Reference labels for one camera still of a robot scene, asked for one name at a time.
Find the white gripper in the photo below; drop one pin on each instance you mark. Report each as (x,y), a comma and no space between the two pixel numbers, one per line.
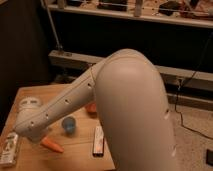
(36,136)

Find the orange carrot-shaped pepper toy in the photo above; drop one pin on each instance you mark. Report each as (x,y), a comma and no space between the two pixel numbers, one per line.
(50,144)

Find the white tube with cap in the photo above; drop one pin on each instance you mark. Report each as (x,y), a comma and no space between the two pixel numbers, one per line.
(8,155)

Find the black object on floor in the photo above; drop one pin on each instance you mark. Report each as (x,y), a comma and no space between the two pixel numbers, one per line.
(209,157)

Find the blue plastic cup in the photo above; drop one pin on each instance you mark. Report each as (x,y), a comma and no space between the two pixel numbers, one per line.
(69,124)

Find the orange red bowl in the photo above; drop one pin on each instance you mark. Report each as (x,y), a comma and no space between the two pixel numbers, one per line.
(91,108)

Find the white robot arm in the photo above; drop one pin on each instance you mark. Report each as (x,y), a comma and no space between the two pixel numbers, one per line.
(133,109)

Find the metal lamp pole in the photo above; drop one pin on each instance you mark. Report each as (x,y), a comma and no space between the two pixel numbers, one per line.
(59,46)

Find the wall shelf with clutter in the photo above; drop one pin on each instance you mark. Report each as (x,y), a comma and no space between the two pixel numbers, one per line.
(177,12)

